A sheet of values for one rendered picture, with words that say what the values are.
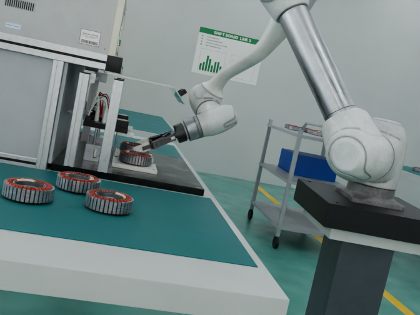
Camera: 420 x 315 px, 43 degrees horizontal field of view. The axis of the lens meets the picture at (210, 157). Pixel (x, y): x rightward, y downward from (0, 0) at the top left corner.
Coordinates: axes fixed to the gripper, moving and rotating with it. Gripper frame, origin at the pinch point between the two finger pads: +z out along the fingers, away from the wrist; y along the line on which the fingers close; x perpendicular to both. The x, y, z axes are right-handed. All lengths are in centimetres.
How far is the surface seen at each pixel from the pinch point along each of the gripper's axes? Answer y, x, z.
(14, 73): -45, 37, 24
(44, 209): -89, 5, 20
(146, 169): -31.7, -3.8, -1.9
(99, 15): -32, 47, -4
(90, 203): -84, 2, 12
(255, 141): 508, -110, -145
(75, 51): -46, 38, 6
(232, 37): 508, 34, -156
